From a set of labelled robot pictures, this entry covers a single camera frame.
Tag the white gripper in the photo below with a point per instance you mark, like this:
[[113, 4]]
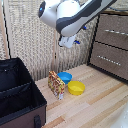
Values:
[[67, 41]]

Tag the colourful patterned snack box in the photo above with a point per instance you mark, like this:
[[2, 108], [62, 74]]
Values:
[[56, 85]]

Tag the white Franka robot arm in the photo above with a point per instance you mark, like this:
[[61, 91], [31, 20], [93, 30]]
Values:
[[71, 15]]

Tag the dark brown drawer cabinet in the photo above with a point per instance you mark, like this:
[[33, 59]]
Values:
[[91, 50]]

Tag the blue bowl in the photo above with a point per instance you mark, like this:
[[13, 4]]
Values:
[[65, 77]]

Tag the yellow bowl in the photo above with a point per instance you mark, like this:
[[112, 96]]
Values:
[[76, 87]]

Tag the beige woven folding screen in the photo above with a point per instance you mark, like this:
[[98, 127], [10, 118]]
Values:
[[23, 36]]

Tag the black fabric storage box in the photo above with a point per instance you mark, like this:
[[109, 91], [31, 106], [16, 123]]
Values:
[[18, 91]]

